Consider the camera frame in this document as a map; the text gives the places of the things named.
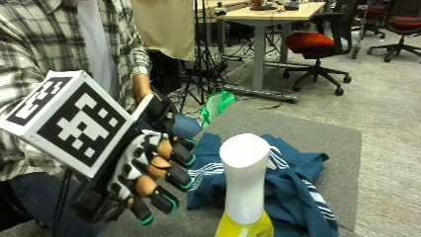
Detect red seat black office chair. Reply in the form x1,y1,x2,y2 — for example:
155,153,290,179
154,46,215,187
281,0,361,97
366,0,421,63
355,0,387,40

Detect yellow spray bottle white top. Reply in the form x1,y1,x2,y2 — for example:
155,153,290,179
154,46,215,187
213,132,275,237

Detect black round object on desk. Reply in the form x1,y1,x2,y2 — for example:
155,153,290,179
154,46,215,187
250,0,279,12

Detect small black device on desk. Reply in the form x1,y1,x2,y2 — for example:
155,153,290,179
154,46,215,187
282,1,301,12

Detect green and white bag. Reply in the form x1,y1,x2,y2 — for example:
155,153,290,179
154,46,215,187
198,90,237,129

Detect black tripod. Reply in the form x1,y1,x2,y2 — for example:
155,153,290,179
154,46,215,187
177,0,230,115

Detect grey felt mat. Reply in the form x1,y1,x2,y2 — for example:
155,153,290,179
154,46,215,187
97,103,363,237

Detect small dark grey desk object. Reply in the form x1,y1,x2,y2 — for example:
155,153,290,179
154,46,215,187
213,1,229,17

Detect blue garment with white stripes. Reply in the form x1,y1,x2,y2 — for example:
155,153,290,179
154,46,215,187
185,132,341,237

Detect white cube with black markers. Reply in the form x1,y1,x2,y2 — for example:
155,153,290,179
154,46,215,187
0,69,137,179

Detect black glove cable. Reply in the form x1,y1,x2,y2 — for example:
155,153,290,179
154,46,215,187
51,169,73,237

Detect person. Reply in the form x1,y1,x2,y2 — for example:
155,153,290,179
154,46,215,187
130,0,197,97
0,0,203,237

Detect wooden desk with grey legs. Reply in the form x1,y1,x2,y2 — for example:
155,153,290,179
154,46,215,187
194,0,255,45
215,1,329,104

